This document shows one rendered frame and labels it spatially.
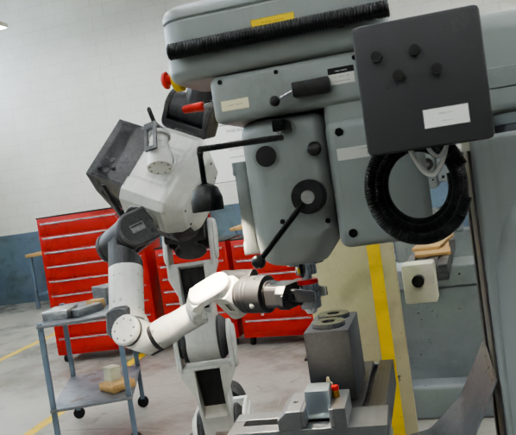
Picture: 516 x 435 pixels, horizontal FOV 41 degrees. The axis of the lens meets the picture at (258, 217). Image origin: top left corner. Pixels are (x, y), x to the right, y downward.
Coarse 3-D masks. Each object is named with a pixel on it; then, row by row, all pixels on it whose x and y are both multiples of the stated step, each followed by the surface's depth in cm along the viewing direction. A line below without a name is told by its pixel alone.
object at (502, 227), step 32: (512, 128) 129; (480, 160) 128; (512, 160) 127; (480, 192) 129; (512, 192) 127; (480, 224) 130; (512, 224) 127; (480, 256) 133; (512, 256) 127; (480, 288) 155; (512, 288) 127; (512, 320) 128; (512, 352) 128; (512, 384) 129; (512, 416) 131
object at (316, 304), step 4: (312, 284) 153; (316, 284) 153; (300, 288) 153; (304, 288) 153; (308, 288) 152; (312, 288) 153; (316, 288) 153; (316, 292) 153; (316, 296) 153; (316, 300) 153; (320, 300) 154; (300, 304) 155; (304, 304) 153; (308, 304) 153; (312, 304) 153; (316, 304) 153; (320, 304) 154; (304, 308) 153; (308, 308) 153; (312, 308) 153; (316, 308) 153
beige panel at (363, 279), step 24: (336, 264) 327; (360, 264) 324; (384, 264) 321; (336, 288) 328; (360, 288) 325; (384, 288) 322; (360, 312) 326; (384, 312) 323; (384, 336) 324; (408, 360) 323; (408, 384) 324; (408, 408) 325; (408, 432) 326
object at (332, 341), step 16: (320, 320) 188; (336, 320) 185; (352, 320) 189; (304, 336) 182; (320, 336) 181; (336, 336) 180; (352, 336) 185; (320, 352) 181; (336, 352) 180; (352, 352) 181; (320, 368) 181; (336, 368) 180; (352, 368) 179; (352, 384) 180
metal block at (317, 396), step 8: (312, 384) 152; (320, 384) 151; (328, 384) 151; (304, 392) 148; (312, 392) 147; (320, 392) 147; (328, 392) 147; (312, 400) 148; (320, 400) 147; (328, 400) 147; (312, 408) 148; (320, 408) 147; (328, 408) 147; (312, 416) 148; (320, 416) 147; (328, 416) 147
